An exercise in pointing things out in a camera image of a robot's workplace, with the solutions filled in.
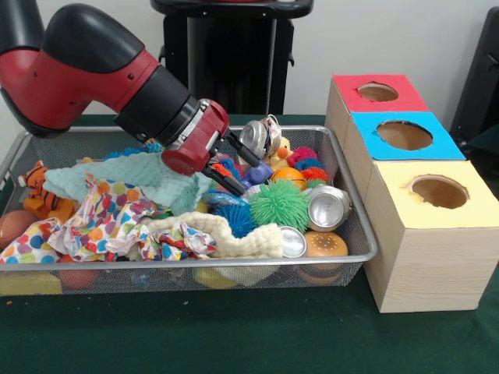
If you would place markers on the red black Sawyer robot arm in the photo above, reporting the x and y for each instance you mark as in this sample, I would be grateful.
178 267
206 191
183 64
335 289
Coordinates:
78 70

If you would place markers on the blue spiky rubber ball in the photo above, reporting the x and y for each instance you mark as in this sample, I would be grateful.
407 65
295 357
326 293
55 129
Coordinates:
234 220

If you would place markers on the polka dot colourful cloth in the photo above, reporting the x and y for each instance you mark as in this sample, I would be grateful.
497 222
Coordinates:
93 222

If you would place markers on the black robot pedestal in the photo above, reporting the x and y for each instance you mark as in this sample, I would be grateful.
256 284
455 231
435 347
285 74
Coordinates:
234 70

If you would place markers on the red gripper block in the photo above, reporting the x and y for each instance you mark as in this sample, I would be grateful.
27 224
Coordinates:
199 140

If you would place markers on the small orange basketball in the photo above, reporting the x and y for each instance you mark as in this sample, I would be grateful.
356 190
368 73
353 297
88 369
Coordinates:
290 178

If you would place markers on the smooth silver can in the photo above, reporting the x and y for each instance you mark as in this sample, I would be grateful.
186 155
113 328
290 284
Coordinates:
327 207

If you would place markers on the black upright panel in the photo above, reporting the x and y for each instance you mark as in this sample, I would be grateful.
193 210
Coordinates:
479 78

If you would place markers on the mint green fuzzy cloth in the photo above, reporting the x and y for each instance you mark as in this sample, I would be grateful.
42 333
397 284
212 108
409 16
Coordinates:
117 178

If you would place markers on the cream knitted cloth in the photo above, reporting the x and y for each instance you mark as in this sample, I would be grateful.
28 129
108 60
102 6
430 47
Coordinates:
242 241

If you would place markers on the toy burger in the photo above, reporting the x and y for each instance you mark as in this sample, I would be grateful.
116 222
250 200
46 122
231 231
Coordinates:
325 245

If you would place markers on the brown toy football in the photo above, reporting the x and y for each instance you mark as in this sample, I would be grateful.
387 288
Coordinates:
14 227

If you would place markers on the green spiky rubber ball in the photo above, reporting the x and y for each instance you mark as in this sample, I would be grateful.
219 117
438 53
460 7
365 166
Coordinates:
279 204

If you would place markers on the dark green side table cloth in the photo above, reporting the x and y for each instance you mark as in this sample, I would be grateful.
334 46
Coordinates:
487 142

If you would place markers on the crushed silver can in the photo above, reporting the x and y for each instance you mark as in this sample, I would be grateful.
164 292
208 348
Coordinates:
267 136

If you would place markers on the wooden box with three holes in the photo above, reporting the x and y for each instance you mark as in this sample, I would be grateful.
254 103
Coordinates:
421 265

